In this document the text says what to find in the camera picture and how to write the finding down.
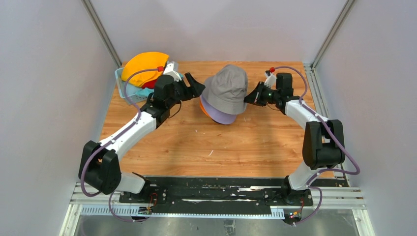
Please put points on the red bucket hat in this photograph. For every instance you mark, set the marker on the red bucket hat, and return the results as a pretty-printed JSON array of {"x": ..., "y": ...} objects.
[{"x": 149, "y": 84}]

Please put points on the left aluminium corner rail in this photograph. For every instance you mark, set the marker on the left aluminium corner rail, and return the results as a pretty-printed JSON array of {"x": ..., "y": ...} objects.
[{"x": 88, "y": 5}]

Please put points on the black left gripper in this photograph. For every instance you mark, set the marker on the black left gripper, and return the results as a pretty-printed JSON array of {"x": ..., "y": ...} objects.
[{"x": 195, "y": 89}]

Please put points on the aluminium corner frame rail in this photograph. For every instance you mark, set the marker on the aluminium corner frame rail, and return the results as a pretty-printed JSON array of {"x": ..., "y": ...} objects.
[{"x": 311, "y": 69}]

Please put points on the teal plastic basket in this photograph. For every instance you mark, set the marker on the teal plastic basket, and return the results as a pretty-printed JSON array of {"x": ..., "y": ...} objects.
[{"x": 122, "y": 88}]

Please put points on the grey bucket hat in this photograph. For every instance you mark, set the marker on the grey bucket hat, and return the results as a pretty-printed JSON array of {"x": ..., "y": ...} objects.
[{"x": 226, "y": 90}]

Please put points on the lavender bucket hat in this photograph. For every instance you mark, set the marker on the lavender bucket hat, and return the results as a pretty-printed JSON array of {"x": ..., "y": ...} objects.
[{"x": 217, "y": 115}]

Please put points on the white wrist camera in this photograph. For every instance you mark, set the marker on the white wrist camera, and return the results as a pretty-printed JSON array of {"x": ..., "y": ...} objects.
[
  {"x": 171, "y": 69},
  {"x": 270, "y": 79}
]

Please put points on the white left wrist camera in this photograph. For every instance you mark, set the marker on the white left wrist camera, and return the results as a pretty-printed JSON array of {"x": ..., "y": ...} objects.
[{"x": 171, "y": 69}]

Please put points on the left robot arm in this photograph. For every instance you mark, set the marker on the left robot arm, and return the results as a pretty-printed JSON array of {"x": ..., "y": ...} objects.
[{"x": 100, "y": 162}]

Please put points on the yellow bucket hat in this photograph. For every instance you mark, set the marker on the yellow bucket hat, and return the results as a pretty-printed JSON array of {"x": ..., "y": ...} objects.
[{"x": 142, "y": 61}]

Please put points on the orange bucket hat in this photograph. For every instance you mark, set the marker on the orange bucket hat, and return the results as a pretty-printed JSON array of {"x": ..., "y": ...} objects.
[{"x": 203, "y": 108}]

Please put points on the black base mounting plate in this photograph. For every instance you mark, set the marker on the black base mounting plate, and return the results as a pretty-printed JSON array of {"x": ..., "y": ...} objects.
[{"x": 213, "y": 196}]

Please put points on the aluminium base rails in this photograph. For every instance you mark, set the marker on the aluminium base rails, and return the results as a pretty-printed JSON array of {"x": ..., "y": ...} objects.
[{"x": 339, "y": 210}]

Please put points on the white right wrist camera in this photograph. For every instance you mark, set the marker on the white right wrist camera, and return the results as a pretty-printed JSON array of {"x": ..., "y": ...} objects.
[{"x": 270, "y": 79}]

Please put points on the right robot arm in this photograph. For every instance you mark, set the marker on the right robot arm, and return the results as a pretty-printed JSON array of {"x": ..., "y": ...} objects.
[{"x": 323, "y": 138}]

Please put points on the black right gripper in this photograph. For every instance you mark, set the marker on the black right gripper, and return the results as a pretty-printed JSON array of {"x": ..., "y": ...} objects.
[{"x": 254, "y": 97}]

